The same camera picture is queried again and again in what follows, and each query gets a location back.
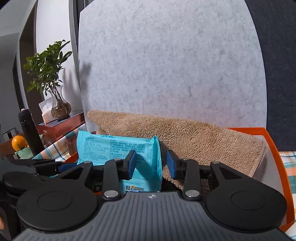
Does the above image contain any light blue wipes pack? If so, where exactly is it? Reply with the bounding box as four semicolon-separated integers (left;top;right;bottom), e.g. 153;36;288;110
77;131;163;193

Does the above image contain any plaid checkered tablecloth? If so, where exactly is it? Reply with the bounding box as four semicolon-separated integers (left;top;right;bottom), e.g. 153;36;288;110
33;124;86;162

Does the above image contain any hand with maroon sleeve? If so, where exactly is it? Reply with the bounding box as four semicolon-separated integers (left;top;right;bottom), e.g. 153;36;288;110
0;217;5;230

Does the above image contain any light green bowl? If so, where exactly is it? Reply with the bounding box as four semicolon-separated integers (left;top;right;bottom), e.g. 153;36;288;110
15;147;34;159

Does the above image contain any green potted plant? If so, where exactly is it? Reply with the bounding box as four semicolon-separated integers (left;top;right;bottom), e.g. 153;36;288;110
23;40;72;121

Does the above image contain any grey felt panel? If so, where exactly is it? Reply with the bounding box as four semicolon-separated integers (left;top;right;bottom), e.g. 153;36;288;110
78;1;267;127

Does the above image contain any black bottle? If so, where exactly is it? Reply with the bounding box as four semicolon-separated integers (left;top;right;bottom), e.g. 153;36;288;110
18;109;45;156

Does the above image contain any dark blue felt panel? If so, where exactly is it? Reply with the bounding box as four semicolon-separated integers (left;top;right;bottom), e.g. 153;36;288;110
246;1;295;151

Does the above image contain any orange storage box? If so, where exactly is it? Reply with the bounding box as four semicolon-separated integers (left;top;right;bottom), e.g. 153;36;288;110
66;128;295;232

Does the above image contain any red tissue box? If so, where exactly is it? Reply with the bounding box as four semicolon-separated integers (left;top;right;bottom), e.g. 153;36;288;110
37;112;85;146

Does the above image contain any beige fluffy towel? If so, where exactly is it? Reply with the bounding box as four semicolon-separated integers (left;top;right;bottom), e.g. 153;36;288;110
87;110;266;189

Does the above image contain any orange fruit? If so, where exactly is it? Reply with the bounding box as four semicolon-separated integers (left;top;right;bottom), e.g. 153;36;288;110
11;135;28;151

